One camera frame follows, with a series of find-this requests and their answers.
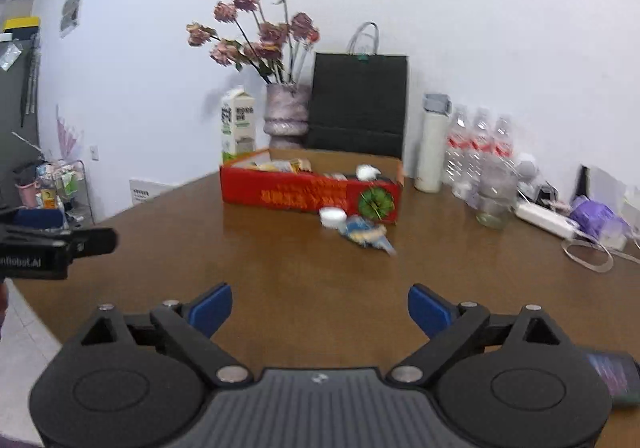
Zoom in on white thermos bottle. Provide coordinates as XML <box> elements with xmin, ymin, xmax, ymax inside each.
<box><xmin>414</xmin><ymin>93</ymin><xmax>451</xmax><ymax>193</ymax></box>

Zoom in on pink ceramic vase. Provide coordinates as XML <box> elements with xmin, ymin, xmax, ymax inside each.
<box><xmin>264</xmin><ymin>84</ymin><xmax>310</xmax><ymax>149</ymax></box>

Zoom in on black paper bag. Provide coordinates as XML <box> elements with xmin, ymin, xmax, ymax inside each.
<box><xmin>304</xmin><ymin>21</ymin><xmax>408</xmax><ymax>160</ymax></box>

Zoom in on water bottle left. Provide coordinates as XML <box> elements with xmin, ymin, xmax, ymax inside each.
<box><xmin>442</xmin><ymin>105</ymin><xmax>471</xmax><ymax>200</ymax></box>

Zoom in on water bottle middle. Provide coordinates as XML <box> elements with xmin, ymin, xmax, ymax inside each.
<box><xmin>468</xmin><ymin>108</ymin><xmax>492</xmax><ymax>182</ymax></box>

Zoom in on clear glass cup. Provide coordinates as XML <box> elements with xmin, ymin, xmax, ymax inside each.
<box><xmin>476</xmin><ymin>157</ymin><xmax>518</xmax><ymax>229</ymax></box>

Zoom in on dried pink roses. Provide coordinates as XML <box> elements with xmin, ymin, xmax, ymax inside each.
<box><xmin>186</xmin><ymin>0</ymin><xmax>320</xmax><ymax>85</ymax></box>

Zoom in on white charging cable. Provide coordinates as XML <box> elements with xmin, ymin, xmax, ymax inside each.
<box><xmin>560</xmin><ymin>234</ymin><xmax>640</xmax><ymax>275</ymax></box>

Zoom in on white power strip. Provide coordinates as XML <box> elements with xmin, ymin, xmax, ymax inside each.
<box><xmin>514</xmin><ymin>202</ymin><xmax>579</xmax><ymax>240</ymax></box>

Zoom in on milk carton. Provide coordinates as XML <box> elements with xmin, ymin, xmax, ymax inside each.
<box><xmin>220</xmin><ymin>87</ymin><xmax>256</xmax><ymax>163</ymax></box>

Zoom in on metal storage rack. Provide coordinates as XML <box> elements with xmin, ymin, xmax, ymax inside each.
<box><xmin>12</xmin><ymin>131</ymin><xmax>96</xmax><ymax>229</ymax></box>

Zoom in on purple pouch on box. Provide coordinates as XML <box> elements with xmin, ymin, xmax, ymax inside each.
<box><xmin>570</xmin><ymin>197</ymin><xmax>629</xmax><ymax>251</ymax></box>

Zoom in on water bottle right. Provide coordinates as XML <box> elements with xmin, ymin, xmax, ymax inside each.
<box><xmin>492</xmin><ymin>116</ymin><xmax>513</xmax><ymax>160</ymax></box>

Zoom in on white round camera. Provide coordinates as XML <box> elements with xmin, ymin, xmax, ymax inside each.
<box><xmin>514</xmin><ymin>153</ymin><xmax>539</xmax><ymax>189</ymax></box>

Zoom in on black smartphone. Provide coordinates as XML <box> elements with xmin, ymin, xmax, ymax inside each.
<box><xmin>584</xmin><ymin>350</ymin><xmax>640</xmax><ymax>408</ymax></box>

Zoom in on water bottle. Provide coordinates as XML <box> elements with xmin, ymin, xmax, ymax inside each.
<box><xmin>442</xmin><ymin>105</ymin><xmax>471</xmax><ymax>200</ymax></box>
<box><xmin>468</xmin><ymin>108</ymin><xmax>492</xmax><ymax>182</ymax></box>
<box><xmin>492</xmin><ymin>116</ymin><xmax>513</xmax><ymax>160</ymax></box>

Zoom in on white wall panel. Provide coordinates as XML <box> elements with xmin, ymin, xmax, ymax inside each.
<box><xmin>129</xmin><ymin>179</ymin><xmax>176</xmax><ymax>205</ymax></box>

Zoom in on white bottle cap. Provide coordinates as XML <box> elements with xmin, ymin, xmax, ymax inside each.
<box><xmin>319</xmin><ymin>207</ymin><xmax>347</xmax><ymax>229</ymax></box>

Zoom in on blue yellow snack packet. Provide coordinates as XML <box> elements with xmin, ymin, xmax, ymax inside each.
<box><xmin>338</xmin><ymin>215</ymin><xmax>396</xmax><ymax>255</ymax></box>

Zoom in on red cardboard box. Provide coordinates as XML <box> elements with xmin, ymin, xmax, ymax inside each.
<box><xmin>219</xmin><ymin>149</ymin><xmax>404</xmax><ymax>223</ymax></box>

